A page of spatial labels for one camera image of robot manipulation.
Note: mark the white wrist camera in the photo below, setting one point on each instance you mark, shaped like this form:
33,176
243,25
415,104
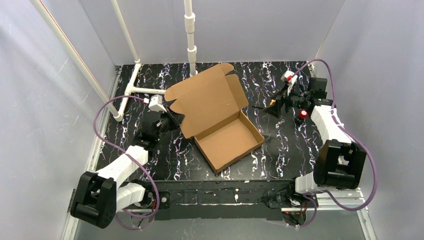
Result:
289,78
156,103

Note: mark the brown cardboard box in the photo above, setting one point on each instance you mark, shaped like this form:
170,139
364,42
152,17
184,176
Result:
211,103

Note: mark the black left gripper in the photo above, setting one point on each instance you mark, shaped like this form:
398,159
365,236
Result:
171,116

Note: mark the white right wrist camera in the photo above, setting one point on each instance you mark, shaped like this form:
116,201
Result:
289,78

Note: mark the aluminium rail frame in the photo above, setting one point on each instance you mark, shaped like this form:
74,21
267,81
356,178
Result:
327,222

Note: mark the red emergency stop button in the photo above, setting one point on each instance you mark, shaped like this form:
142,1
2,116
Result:
303,114

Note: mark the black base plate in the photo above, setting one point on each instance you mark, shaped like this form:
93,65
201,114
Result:
230,199

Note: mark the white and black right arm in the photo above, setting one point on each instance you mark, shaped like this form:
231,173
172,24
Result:
340,162

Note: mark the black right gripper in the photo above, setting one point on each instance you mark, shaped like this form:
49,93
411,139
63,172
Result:
284,101

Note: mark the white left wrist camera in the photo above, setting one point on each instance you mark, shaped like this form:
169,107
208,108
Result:
156,103

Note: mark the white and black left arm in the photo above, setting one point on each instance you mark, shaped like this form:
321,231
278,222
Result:
99,195

